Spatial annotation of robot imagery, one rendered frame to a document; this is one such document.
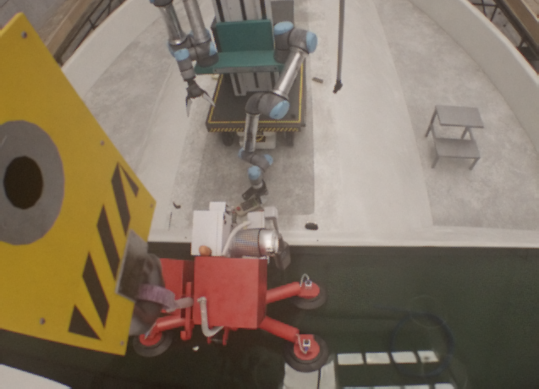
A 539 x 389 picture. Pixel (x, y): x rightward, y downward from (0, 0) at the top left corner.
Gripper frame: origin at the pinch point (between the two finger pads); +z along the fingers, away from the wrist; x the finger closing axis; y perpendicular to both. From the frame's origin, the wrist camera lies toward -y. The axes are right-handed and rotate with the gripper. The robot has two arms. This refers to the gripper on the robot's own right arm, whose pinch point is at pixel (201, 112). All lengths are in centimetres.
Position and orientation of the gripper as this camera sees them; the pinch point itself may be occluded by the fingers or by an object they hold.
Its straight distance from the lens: 188.1
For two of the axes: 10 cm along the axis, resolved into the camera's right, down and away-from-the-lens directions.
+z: 2.3, 8.1, 5.4
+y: -3.7, -4.5, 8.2
